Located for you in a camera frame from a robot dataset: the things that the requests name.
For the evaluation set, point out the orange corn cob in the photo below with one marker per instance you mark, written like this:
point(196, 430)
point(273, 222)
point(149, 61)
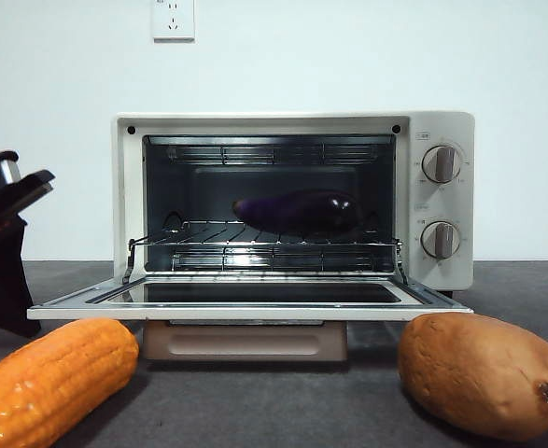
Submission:
point(54, 378)

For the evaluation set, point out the cream Toshiba toaster oven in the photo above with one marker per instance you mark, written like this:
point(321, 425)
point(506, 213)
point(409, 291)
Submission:
point(441, 126)

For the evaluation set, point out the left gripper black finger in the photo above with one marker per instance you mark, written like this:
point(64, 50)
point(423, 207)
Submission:
point(3, 280)

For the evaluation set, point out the purple eggplant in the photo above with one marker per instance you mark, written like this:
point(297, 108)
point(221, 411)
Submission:
point(297, 210)

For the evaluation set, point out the beige round oven knob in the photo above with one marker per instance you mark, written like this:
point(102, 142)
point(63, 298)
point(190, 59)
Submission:
point(441, 240)
point(443, 163)

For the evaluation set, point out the white wall power socket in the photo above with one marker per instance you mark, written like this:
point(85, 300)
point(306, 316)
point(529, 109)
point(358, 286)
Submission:
point(173, 23)

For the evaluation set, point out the brown sweet potato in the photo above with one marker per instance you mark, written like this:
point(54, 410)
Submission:
point(479, 373)

